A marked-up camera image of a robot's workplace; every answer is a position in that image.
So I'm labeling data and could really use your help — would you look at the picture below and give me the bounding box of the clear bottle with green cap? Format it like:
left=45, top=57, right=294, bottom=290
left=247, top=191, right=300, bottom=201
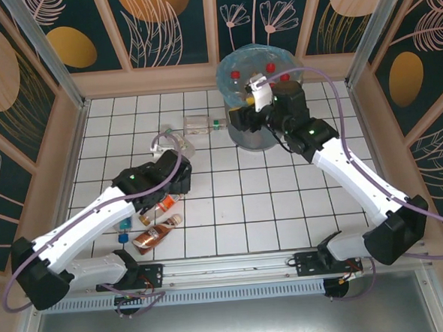
left=161, top=124, right=196, bottom=158

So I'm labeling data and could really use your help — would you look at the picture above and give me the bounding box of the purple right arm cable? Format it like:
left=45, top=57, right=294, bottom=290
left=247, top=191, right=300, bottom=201
left=255, top=59, right=443, bottom=306

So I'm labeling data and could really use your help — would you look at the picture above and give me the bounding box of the clear square bottle green-white cap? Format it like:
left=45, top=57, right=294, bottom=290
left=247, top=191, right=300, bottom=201
left=182, top=111, right=228, bottom=137

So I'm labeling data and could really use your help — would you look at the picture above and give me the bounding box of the aluminium side rail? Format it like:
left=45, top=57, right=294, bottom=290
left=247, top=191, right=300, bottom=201
left=43, top=101, right=101, bottom=267
left=346, top=79, right=414, bottom=245

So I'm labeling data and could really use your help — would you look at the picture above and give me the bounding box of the orange-label bottle gold cap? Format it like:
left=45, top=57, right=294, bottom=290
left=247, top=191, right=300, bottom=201
left=137, top=192, right=186, bottom=225

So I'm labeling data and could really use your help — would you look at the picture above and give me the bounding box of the blue plastic bin liner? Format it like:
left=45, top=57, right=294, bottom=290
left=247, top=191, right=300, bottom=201
left=213, top=40, right=307, bottom=110

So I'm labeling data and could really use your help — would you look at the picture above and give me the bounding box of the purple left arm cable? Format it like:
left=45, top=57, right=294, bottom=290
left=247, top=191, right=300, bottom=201
left=0, top=131, right=191, bottom=314

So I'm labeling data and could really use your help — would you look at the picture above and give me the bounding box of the grey translucent plastic bin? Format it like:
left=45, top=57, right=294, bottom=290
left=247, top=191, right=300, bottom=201
left=213, top=42, right=310, bottom=155

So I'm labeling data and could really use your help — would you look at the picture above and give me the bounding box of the clear bottle with blue cap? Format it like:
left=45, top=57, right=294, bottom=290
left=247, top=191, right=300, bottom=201
left=113, top=217, right=134, bottom=244

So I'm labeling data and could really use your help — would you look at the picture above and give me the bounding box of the aluminium frame post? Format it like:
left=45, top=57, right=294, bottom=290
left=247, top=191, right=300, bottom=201
left=341, top=0, right=413, bottom=88
left=2, top=0, right=91, bottom=114

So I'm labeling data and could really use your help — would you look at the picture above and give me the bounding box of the brown coffee drink bottle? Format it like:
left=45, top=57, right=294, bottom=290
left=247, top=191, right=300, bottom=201
left=131, top=213, right=185, bottom=257

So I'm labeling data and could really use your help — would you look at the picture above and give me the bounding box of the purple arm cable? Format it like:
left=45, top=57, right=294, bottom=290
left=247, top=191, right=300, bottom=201
left=0, top=131, right=191, bottom=314
left=255, top=59, right=443, bottom=306

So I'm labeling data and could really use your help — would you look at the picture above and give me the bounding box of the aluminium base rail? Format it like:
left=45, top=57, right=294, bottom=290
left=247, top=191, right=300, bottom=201
left=28, top=240, right=434, bottom=297

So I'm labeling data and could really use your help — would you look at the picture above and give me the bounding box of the slotted grey cable duct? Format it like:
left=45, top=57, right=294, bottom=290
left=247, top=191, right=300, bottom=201
left=48, top=279, right=327, bottom=313

